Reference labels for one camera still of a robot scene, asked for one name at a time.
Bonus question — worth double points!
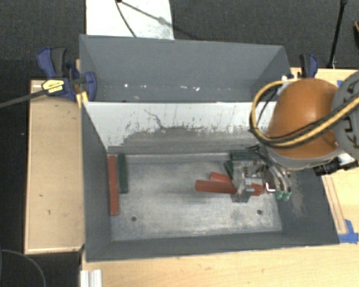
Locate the pale wood board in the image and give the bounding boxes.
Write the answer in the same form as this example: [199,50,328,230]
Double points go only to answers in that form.
[23,79,86,255]

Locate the red-brown flat block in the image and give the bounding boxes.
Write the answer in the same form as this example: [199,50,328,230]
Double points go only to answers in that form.
[209,172,232,184]
[194,179,266,197]
[108,155,121,216]

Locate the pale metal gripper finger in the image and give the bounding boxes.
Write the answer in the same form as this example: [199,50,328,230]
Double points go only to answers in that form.
[244,181,255,203]
[231,178,247,203]

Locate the dark green flat block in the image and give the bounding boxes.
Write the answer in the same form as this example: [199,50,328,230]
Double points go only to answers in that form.
[223,160,236,181]
[117,153,129,194]
[229,149,257,161]

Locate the black cylinder on white bracket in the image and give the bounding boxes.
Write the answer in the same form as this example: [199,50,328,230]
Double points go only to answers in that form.
[314,155,359,177]

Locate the grey metal bin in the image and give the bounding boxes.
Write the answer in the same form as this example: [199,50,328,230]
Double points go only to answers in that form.
[78,33,340,262]

